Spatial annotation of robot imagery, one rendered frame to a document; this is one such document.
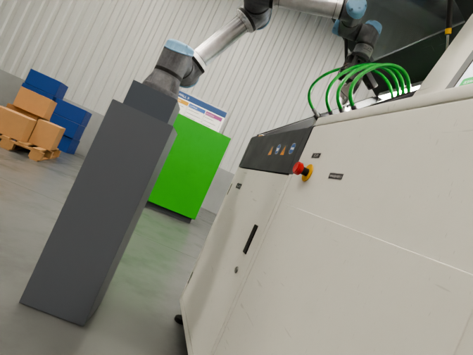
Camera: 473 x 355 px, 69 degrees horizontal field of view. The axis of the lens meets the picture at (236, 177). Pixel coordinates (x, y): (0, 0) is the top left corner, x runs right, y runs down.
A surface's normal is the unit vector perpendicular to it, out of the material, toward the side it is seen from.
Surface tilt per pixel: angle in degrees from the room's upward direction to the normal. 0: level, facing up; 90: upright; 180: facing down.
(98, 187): 90
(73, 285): 90
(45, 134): 90
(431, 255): 90
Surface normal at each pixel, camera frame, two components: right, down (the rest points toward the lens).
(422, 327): -0.88, -0.40
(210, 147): 0.24, 0.07
